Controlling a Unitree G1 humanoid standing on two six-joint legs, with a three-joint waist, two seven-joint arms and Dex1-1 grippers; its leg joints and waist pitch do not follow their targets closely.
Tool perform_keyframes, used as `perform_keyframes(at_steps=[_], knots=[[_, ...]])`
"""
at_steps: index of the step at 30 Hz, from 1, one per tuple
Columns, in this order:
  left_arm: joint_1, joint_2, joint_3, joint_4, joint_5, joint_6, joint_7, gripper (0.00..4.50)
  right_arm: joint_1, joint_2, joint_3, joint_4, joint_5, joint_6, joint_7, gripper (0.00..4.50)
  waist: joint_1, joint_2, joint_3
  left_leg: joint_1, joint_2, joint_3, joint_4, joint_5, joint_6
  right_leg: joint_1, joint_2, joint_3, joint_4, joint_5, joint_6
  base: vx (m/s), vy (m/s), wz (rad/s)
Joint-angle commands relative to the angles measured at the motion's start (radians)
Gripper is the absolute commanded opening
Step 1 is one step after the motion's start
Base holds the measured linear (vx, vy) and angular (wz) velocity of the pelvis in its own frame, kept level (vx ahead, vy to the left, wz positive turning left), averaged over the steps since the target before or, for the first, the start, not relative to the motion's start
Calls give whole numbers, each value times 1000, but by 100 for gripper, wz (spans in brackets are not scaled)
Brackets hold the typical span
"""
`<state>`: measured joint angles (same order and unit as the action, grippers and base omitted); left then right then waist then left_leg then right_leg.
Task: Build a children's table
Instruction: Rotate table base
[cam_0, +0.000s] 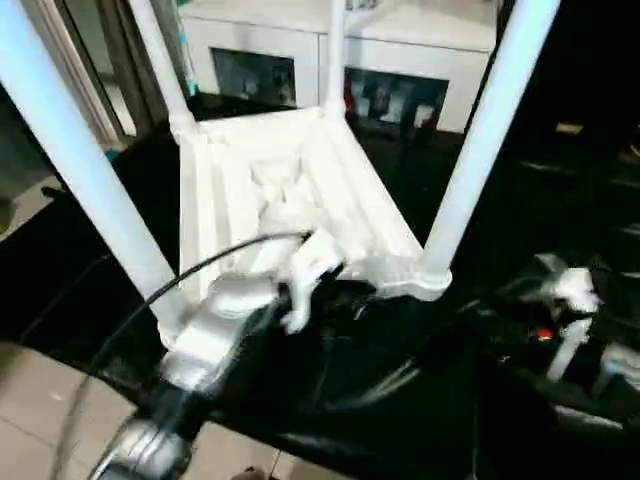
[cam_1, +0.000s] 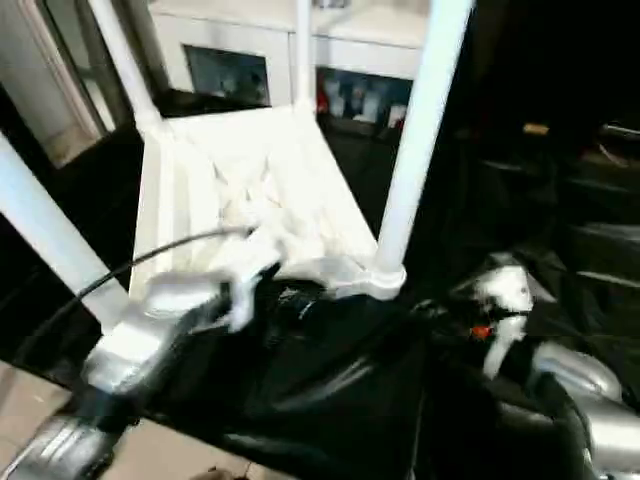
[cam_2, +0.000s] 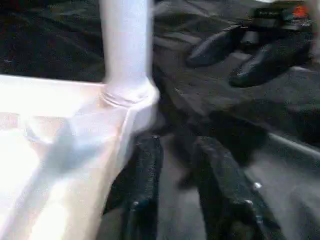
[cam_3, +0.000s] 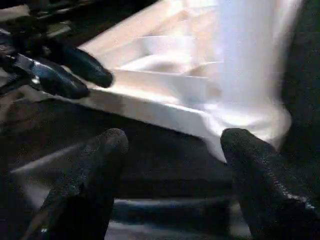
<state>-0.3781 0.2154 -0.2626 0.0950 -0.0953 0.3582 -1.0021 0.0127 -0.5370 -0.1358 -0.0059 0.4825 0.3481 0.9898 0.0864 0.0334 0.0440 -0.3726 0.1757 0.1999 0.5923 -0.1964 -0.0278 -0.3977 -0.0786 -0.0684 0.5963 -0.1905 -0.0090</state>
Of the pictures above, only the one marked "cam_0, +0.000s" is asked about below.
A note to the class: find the grey curtain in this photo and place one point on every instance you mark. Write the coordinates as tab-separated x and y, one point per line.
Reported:
140	55

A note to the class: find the white sliding door frame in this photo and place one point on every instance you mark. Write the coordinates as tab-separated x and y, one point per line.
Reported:
90	65

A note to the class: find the black cabinet with gold label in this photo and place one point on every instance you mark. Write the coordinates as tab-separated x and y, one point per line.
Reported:
590	65

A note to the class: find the black work mat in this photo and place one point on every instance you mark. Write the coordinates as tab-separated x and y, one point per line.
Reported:
450	390

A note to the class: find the white plastic table top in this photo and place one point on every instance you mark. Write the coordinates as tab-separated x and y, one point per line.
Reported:
225	165

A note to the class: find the white glass-door cabinet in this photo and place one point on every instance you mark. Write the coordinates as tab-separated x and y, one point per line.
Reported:
275	30

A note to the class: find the black stand foot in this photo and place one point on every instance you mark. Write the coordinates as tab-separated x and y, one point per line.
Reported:
52	192

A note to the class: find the dark patterned ornament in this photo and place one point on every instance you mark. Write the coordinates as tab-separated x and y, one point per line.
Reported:
360	4

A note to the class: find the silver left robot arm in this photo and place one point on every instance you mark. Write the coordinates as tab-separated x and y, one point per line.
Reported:
220	310

